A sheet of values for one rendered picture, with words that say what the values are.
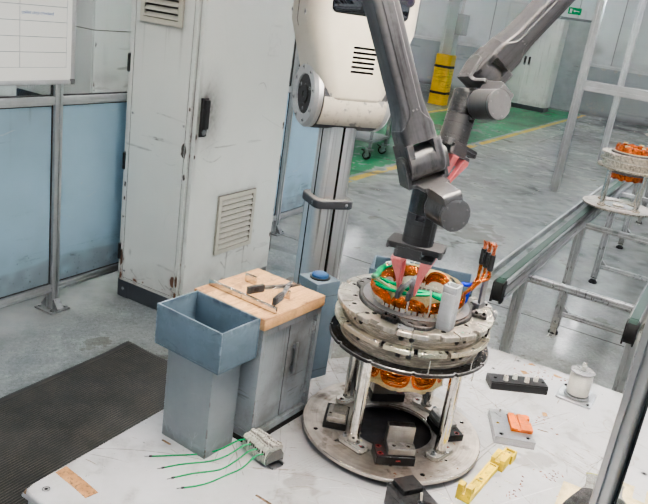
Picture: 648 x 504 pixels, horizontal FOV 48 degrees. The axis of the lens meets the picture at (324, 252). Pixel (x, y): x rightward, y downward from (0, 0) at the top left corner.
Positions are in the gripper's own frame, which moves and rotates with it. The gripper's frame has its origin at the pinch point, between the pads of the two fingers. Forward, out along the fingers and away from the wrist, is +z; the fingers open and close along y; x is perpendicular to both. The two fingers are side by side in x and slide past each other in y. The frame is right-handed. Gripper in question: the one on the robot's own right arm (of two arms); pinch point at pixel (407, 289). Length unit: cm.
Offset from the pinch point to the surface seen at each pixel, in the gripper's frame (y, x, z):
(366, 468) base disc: 0.1, -3.0, 37.1
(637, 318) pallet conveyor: 63, 135, 35
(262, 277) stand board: -33.2, 13.7, 10.7
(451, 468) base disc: 15.7, 5.7, 36.5
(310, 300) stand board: -20.1, 8.2, 10.6
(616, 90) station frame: 50, 333, -36
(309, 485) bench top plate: -8.8, -10.6, 39.6
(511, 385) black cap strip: 25, 50, 35
